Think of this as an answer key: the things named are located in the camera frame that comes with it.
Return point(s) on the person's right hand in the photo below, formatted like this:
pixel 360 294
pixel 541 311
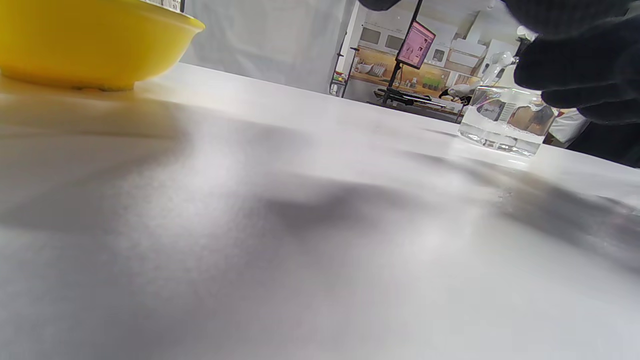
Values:
pixel 590 75

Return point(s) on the person's left hand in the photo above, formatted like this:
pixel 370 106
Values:
pixel 565 12

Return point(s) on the yellow bowl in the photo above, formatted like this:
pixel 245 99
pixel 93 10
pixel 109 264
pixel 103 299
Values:
pixel 75 45

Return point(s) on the pink screen monitor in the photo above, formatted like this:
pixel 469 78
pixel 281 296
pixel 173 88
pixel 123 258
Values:
pixel 416 45

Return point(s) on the monitor on black stand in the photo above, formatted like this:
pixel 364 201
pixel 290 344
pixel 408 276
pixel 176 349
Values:
pixel 395 75

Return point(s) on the white fabric partition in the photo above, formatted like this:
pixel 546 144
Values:
pixel 270 40

